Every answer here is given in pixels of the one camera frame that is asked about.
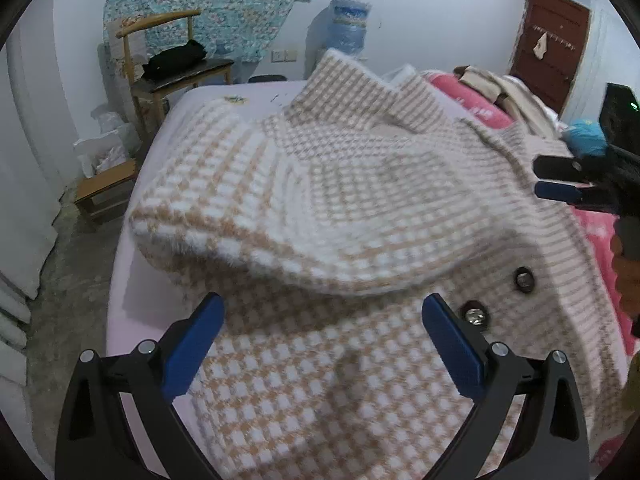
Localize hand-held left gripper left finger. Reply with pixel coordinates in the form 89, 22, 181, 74
55, 291, 226, 480

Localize white panels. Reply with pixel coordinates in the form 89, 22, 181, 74
0, 20, 67, 387

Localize pink floral blanket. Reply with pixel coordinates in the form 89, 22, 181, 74
420, 72, 640, 467

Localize beige white houndstooth cardigan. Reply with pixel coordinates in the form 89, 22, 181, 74
127, 49, 632, 480

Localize brown wooden door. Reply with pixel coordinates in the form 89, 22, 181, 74
509, 0, 592, 116

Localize teal blue fluffy item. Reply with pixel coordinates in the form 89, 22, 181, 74
562, 119, 609, 159

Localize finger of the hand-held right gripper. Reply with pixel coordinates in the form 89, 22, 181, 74
534, 180, 619, 210
533, 153, 609, 181

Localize wooden armchair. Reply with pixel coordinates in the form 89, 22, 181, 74
115, 10, 236, 132

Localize blue water jug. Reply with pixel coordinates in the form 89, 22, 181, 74
327, 0, 374, 57

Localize white plastic bags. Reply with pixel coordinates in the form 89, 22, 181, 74
74, 110, 142, 179

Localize teal floral wall cloth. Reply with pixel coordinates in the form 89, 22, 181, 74
102, 0, 319, 64

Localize person's right hand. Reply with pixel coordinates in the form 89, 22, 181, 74
610, 236, 640, 322

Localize black bag on chair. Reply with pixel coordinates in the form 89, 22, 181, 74
141, 40, 209, 81

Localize pile of beige clothes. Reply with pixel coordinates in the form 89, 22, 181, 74
454, 65, 562, 137

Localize low wooden stool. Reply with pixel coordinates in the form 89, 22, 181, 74
75, 157, 141, 227

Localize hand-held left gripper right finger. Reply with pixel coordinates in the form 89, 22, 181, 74
421, 292, 592, 480

